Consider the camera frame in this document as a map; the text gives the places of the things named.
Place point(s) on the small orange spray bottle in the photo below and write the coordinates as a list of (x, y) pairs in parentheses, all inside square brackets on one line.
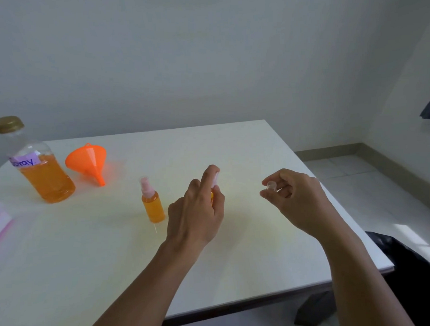
[(153, 208), (216, 179)]

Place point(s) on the person's right forearm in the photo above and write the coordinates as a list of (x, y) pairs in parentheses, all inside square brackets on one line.
[(358, 275)]

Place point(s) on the person's left forearm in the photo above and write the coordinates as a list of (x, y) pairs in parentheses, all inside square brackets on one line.
[(149, 292)]

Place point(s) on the clear plastic spray cap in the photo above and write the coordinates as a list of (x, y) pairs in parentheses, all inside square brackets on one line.
[(271, 186)]

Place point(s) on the black bag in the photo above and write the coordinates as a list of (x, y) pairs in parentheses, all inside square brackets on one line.
[(416, 284)]

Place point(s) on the person's left thumb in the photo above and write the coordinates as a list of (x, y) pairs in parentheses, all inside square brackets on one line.
[(219, 203)]

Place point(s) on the person's right thumb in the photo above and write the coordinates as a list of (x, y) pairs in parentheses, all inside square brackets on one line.
[(273, 199)]

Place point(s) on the large bottle of orange liquid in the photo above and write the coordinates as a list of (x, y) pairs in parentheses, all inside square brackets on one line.
[(46, 175)]

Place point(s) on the orange plastic funnel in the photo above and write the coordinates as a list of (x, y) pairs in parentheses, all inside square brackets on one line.
[(88, 161)]

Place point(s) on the person's right hand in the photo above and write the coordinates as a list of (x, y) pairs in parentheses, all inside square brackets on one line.
[(302, 200)]

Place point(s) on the person's left hand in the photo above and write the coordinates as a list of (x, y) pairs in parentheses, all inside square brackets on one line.
[(190, 219)]

